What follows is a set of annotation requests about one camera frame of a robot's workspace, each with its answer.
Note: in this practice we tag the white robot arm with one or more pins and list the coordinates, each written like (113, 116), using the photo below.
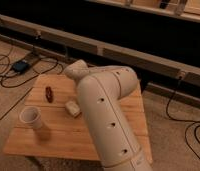
(99, 90)

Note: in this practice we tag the small brown red object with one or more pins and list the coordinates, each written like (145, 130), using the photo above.
(49, 94)

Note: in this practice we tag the black power adapter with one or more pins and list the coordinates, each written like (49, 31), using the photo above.
(20, 67)

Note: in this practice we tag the long wooden bench rail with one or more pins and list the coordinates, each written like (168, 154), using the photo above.
(153, 70)

